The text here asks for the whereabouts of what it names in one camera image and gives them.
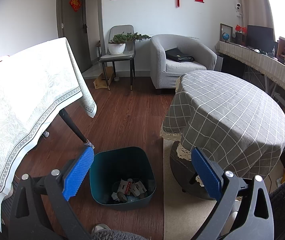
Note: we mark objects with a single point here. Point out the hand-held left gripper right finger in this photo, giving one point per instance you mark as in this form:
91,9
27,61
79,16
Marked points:
205,172

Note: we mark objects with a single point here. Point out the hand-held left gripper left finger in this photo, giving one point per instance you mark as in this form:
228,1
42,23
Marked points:
78,172

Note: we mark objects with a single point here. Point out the dark teal waste bin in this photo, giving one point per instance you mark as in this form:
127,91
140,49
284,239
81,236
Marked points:
122,160

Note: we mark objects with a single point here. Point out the white cardboard box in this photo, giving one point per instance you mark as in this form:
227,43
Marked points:
139,187

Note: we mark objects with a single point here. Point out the person's left foot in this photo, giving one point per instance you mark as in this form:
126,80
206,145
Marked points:
100,228

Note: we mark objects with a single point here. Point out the grey checked tablecloth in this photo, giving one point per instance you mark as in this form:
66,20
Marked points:
232,110

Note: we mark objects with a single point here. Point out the beige fringed desk cloth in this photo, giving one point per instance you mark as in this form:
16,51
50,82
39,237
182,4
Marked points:
257,62

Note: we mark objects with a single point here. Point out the person's left leg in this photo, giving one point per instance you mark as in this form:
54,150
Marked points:
117,236

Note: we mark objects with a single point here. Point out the black monitor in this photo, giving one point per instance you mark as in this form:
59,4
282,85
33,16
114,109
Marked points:
260,37

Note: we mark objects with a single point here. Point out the white patterned tablecloth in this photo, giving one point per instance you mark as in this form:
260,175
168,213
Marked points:
20,100

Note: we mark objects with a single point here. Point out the flattened cardboard piece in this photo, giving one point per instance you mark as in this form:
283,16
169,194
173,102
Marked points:
102,80

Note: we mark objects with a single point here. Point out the grey floor appliance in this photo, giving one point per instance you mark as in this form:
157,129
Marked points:
220,63

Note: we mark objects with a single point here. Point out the dark brown box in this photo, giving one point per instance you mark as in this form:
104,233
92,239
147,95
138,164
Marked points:
240,38

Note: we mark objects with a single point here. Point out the small red flags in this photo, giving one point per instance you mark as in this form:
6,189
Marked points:
240,28

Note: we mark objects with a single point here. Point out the small blue globe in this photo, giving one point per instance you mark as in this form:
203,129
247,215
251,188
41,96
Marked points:
226,37

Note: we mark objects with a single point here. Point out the grey armchair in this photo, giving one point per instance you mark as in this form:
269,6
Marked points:
162,62

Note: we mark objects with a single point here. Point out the black bag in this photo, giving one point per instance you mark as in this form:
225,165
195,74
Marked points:
177,53

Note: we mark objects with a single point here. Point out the beige curtain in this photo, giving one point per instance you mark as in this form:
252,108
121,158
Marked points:
253,2

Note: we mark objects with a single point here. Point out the grey dining chair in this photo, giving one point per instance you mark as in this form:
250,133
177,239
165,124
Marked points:
118,56

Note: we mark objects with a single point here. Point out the potted plant white pot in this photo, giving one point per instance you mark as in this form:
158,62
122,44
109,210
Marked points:
116,48

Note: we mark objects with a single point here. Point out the grey door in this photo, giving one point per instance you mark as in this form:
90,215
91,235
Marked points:
75,35

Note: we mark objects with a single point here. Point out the red door decoration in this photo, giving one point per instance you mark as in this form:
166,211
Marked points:
75,4

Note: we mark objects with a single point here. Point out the dark picture frame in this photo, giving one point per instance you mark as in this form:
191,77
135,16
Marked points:
222,27

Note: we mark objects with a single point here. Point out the white security camera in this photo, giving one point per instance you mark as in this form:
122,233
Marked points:
237,7

